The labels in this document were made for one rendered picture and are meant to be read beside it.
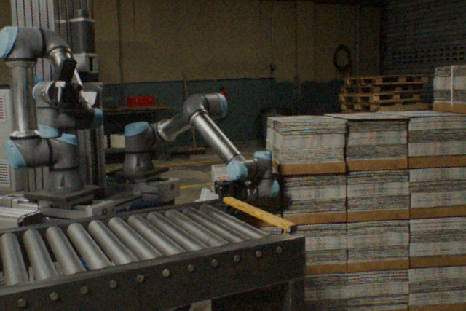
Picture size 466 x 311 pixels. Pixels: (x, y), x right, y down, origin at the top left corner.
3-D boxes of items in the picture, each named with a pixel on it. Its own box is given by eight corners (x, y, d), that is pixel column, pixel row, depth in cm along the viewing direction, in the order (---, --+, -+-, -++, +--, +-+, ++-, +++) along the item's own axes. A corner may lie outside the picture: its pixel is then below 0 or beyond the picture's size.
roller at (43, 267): (40, 242, 156) (38, 226, 156) (63, 297, 115) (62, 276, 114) (22, 245, 154) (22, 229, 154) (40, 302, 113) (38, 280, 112)
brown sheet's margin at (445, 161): (377, 156, 259) (377, 147, 259) (430, 154, 262) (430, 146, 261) (409, 167, 222) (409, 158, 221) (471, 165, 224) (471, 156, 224)
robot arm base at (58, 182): (36, 191, 199) (35, 167, 198) (64, 184, 213) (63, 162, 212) (65, 194, 193) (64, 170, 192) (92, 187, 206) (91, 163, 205)
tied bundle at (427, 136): (376, 157, 259) (376, 113, 257) (430, 155, 262) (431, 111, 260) (408, 170, 222) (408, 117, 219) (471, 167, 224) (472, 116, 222)
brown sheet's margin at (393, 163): (321, 158, 256) (321, 149, 256) (376, 156, 259) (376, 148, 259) (344, 170, 219) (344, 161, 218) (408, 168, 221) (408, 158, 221)
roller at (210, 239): (176, 221, 177) (175, 207, 177) (238, 261, 135) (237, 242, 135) (163, 223, 175) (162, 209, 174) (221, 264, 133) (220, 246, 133)
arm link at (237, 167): (177, 89, 213) (245, 167, 189) (196, 88, 221) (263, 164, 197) (167, 110, 219) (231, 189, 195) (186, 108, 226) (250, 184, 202)
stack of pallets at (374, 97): (387, 143, 967) (388, 76, 954) (429, 148, 887) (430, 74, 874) (336, 149, 899) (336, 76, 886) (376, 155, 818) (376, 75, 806)
